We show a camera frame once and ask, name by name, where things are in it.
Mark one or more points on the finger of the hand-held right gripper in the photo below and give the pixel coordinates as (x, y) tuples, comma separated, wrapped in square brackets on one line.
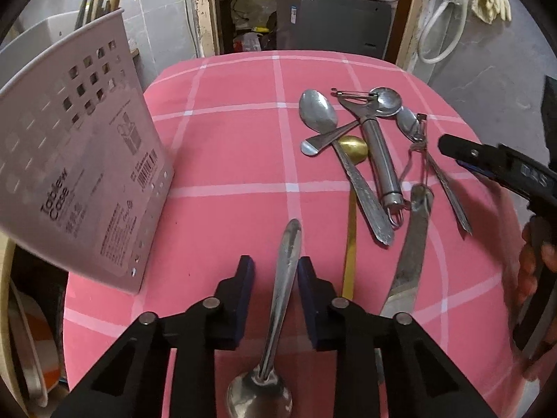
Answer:
[(465, 147), (476, 170)]

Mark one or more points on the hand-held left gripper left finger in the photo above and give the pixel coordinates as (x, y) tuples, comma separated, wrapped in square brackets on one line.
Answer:
[(246, 279)]

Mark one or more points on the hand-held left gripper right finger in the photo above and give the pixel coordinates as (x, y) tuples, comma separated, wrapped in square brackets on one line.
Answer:
[(307, 279)]

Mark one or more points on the plain steel spoon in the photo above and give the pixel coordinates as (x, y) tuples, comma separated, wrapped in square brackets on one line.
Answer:
[(285, 261)]

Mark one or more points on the steel peeler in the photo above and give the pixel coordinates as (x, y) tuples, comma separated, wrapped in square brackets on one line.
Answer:
[(380, 156)]

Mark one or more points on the round-bowl steel spoon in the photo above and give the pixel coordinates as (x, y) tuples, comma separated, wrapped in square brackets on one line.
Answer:
[(387, 101)]

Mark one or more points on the white perforated utensil basket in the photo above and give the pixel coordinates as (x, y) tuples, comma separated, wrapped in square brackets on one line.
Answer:
[(65, 161)]

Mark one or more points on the person's right hand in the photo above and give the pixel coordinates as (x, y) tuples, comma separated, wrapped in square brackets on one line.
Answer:
[(528, 265)]

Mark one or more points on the small steel spoon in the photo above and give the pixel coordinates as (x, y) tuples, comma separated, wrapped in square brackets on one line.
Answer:
[(407, 120)]

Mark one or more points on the steel table knife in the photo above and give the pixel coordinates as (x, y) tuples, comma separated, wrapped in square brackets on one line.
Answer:
[(409, 252)]

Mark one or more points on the gold spoon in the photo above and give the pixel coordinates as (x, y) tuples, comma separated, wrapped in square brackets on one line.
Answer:
[(353, 148)]

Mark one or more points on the pink checked tablecloth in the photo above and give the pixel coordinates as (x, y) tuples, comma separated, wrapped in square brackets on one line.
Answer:
[(235, 148)]

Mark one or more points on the dark grey cabinet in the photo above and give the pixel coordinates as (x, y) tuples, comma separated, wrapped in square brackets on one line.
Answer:
[(330, 21)]

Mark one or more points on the orange and white bowl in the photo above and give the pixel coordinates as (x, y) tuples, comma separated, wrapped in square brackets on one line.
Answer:
[(35, 348)]

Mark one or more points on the wooden door frame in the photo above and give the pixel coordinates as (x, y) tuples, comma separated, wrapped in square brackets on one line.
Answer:
[(411, 13)]

